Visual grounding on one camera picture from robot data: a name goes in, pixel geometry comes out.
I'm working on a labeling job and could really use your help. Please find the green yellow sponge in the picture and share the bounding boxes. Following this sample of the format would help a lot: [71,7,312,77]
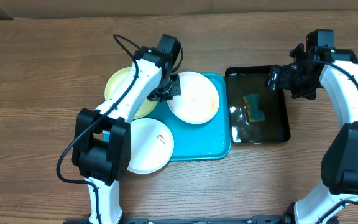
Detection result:
[243,93,265,123]

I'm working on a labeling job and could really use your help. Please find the black water tray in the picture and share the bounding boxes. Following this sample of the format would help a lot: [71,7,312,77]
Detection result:
[224,65,291,144]

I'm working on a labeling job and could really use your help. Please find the lime green plate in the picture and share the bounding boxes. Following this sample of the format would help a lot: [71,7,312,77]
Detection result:
[104,67,157,119]

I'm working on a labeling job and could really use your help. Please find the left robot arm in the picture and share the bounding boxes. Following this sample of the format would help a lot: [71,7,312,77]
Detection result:
[70,45,183,223]

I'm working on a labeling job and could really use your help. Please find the white plate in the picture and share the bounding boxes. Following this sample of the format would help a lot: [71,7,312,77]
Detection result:
[167,72,220,124]
[127,118,174,174]

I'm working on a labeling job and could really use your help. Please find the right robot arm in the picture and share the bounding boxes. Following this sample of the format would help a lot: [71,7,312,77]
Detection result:
[267,45,358,223]

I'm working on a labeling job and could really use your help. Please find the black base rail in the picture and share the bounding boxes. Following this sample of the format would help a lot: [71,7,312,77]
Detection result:
[118,214,295,224]

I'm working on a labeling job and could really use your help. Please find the white plate front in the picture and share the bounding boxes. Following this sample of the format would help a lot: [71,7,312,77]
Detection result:
[127,118,174,174]

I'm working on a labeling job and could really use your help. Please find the teal plastic tray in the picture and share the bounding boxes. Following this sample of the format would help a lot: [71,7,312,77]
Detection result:
[103,73,232,162]

